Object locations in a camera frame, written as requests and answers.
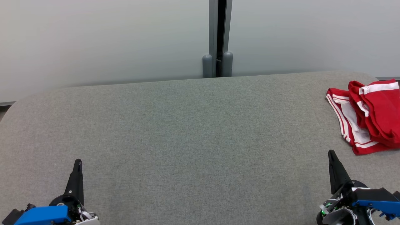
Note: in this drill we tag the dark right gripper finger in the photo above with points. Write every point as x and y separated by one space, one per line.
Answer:
337 178

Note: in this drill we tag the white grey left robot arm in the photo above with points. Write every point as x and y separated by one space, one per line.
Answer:
92 221

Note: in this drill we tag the red white jersey shirt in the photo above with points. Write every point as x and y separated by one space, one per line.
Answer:
351 123

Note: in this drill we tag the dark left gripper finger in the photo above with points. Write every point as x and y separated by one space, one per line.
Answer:
76 184

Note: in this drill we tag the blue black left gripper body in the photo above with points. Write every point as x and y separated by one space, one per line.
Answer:
43 215

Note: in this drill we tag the grey partition frame post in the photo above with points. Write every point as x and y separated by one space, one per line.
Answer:
213 25

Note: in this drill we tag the red white shorts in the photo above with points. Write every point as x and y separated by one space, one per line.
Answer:
384 109

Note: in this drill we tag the grey cylindrical bumper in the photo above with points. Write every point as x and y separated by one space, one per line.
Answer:
207 67
228 64

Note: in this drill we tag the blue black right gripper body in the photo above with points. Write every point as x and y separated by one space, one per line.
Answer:
375 204

